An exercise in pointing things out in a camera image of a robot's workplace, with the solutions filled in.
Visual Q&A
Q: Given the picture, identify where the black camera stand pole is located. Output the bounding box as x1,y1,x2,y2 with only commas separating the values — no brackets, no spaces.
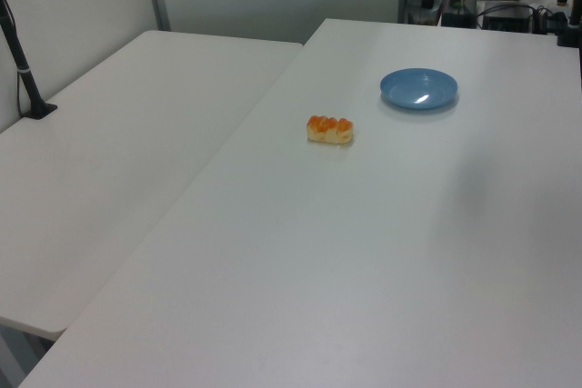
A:
0,0,59,122

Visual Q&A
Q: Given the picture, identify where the small black box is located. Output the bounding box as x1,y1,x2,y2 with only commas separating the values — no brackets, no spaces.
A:
442,10,475,28

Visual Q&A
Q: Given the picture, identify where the black electronics box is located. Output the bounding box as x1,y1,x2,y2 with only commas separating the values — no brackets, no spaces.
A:
481,3,534,34

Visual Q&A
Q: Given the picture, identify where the black table clamp with pole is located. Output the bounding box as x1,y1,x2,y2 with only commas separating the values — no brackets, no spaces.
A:
555,0,582,49

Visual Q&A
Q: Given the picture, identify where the thin black stand cable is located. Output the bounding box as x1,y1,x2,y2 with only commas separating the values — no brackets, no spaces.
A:
15,70,28,117

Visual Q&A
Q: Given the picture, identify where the blue round plate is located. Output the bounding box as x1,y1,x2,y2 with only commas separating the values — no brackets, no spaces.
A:
379,68,459,111

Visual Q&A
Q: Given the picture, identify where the orange glazed bread loaf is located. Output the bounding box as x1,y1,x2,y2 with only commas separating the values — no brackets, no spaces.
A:
306,114,356,145

